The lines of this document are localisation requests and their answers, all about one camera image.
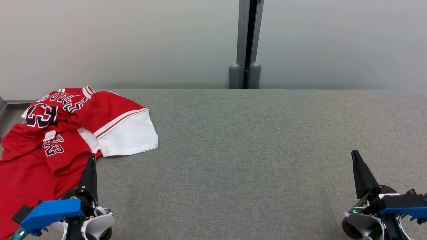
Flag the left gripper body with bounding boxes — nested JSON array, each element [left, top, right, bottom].
[[62, 188, 115, 240]]

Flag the blue right camera bracket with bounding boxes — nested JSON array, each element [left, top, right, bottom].
[[380, 207, 427, 224]]

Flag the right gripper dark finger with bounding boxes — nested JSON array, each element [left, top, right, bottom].
[[351, 150, 381, 200]]

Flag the red shorts with white stripes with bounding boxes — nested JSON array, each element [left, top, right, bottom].
[[0, 123, 102, 239]]

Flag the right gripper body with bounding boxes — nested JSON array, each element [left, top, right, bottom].
[[342, 185, 411, 240]]

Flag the grey cylinder post foot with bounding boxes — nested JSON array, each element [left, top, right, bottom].
[[250, 62, 262, 89], [229, 63, 241, 89]]

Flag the red jersey with white sleeves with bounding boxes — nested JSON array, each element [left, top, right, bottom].
[[22, 86, 159, 158]]

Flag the grey metal partition post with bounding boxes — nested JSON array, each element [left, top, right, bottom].
[[236, 0, 265, 89]]

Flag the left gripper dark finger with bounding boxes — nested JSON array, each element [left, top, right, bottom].
[[78, 154, 98, 201]]

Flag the teal left camera connector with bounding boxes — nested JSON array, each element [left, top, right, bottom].
[[9, 227, 29, 240]]

